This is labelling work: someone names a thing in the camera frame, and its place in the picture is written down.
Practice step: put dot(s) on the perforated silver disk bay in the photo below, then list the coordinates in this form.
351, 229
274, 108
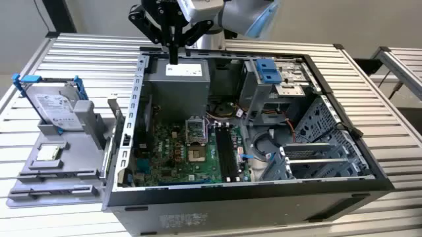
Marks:
310, 153

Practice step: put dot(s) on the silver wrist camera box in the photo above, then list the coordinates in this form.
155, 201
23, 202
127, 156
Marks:
198, 11

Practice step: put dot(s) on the teal board connector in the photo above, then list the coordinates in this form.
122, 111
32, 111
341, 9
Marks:
143, 166

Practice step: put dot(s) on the blue expansion slot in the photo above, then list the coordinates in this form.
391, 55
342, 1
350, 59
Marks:
184, 182

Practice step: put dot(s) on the black RAM slot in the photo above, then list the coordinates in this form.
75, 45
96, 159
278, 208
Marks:
222, 153
226, 153
230, 153

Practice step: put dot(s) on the silver metal drive cage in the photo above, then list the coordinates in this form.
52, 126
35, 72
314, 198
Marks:
256, 98

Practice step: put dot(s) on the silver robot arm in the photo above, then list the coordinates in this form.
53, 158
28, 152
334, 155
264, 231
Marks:
236, 14

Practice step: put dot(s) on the aluminium slat side table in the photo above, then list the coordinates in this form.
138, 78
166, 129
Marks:
405, 61

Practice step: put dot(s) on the grey power supply unit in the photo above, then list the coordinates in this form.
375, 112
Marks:
178, 93

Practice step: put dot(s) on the blue plastic drive latch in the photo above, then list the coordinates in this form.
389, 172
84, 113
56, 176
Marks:
267, 71

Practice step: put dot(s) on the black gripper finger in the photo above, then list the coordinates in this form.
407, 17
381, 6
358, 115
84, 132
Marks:
195, 33
148, 24

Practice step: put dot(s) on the grey plastic parts rack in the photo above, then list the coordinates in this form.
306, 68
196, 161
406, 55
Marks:
79, 153

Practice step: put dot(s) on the round black case speaker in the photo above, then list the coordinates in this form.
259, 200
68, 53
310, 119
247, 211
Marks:
222, 108

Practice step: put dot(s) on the green motherboard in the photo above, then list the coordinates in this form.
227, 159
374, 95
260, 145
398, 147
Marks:
171, 153

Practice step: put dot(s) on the black vertical post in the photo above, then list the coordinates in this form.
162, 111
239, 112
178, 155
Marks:
60, 14

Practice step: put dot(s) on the graphics card silver bracket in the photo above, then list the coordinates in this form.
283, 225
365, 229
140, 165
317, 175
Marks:
116, 123

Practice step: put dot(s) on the black case side latch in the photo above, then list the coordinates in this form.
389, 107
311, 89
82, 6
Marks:
349, 129

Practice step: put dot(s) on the black grey PC case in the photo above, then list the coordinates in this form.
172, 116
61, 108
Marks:
230, 209

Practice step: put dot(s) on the silver CPU chip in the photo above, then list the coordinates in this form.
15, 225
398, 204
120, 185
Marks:
48, 152

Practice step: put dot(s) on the black bracket between tables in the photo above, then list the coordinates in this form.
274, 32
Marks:
367, 65

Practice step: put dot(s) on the hard disk in blue carrier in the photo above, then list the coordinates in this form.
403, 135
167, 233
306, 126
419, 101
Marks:
52, 103

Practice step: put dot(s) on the CPU socket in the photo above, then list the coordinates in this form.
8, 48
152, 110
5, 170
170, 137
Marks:
198, 154

